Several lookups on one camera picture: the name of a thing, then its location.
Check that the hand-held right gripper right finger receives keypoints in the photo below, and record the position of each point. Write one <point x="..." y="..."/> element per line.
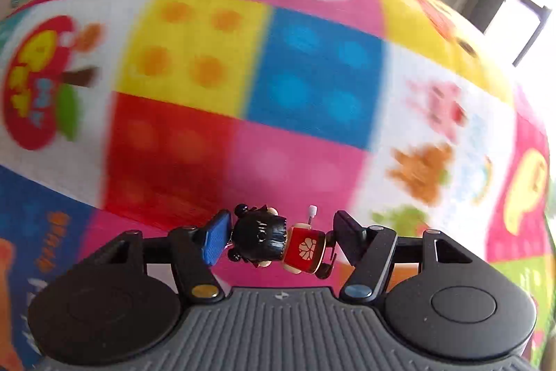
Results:
<point x="347" y="235"/>

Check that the colourful cartoon play mat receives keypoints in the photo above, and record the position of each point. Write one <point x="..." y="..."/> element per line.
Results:
<point x="321" y="71"/>

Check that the black-haired red doll figurine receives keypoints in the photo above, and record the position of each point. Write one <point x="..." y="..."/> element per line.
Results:
<point x="278" y="243"/>

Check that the black metal window railing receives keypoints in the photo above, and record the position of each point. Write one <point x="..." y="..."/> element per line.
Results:
<point x="532" y="27"/>

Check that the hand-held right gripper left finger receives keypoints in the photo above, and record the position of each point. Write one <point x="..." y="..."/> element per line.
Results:
<point x="216" y="239"/>

